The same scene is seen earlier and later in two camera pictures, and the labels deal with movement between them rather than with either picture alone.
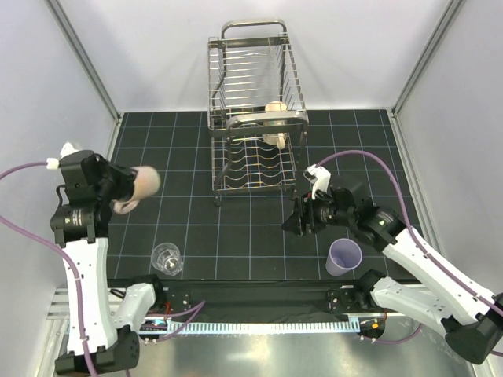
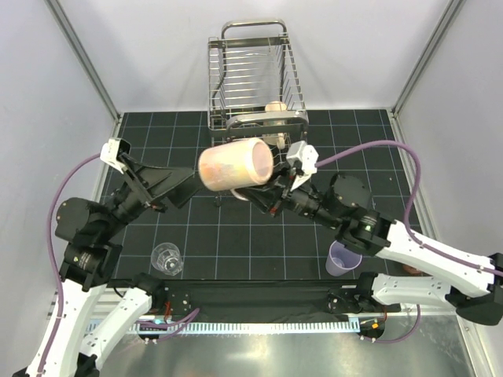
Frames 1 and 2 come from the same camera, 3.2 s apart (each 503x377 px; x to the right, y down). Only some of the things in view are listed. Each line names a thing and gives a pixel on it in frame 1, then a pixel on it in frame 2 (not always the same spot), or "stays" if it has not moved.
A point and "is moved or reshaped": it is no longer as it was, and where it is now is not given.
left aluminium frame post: [89, 67] stays
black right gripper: [297, 221] to [266, 198]
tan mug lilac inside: [147, 184] is moved or reshaped
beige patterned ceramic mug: [275, 139] stays
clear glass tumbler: [166, 258] stays
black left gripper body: [115, 183] to [133, 200]
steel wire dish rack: [257, 119] stays
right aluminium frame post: [449, 14] stays
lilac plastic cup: [344, 254] stays
